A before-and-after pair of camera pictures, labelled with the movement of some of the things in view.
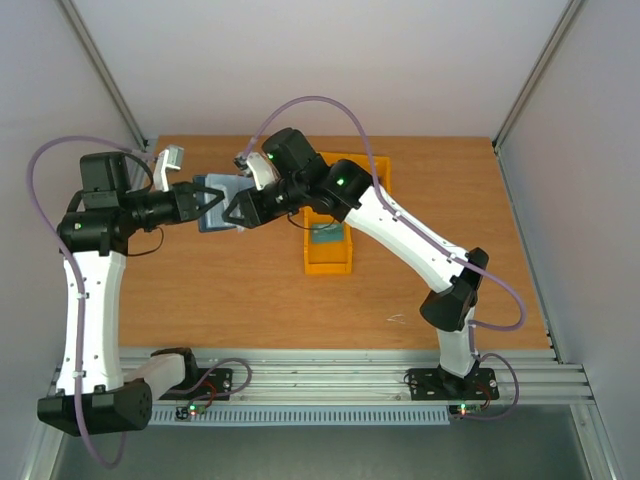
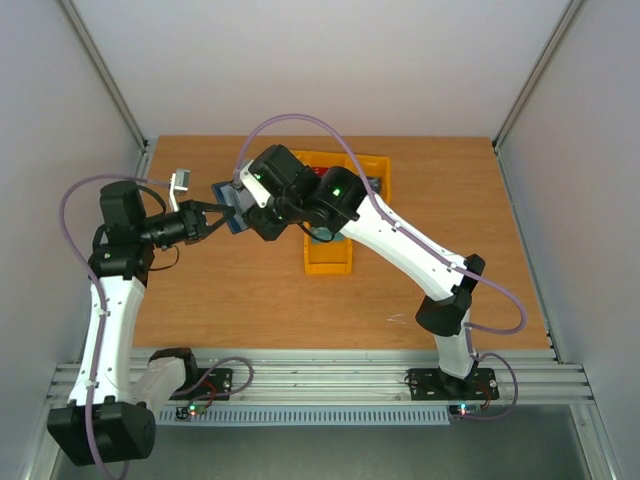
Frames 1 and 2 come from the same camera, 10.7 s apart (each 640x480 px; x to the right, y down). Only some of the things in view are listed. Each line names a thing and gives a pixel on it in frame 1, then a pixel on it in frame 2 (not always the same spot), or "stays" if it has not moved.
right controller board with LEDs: (464, 409) stays
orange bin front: (328, 244) stays
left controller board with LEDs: (184, 413) stays
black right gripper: (255, 206) to (245, 198)
